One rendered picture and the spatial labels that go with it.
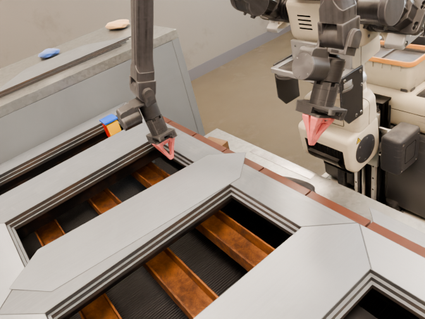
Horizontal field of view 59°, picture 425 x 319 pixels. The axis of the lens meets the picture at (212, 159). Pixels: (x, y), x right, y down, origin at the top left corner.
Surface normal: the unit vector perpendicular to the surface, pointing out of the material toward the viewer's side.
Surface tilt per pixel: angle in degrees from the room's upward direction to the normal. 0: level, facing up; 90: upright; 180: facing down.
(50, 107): 90
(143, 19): 97
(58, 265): 0
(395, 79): 92
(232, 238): 0
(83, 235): 0
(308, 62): 63
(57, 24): 90
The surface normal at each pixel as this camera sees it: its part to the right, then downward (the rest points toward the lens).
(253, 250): -0.22, -0.80
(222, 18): 0.59, 0.34
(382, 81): -0.76, 0.52
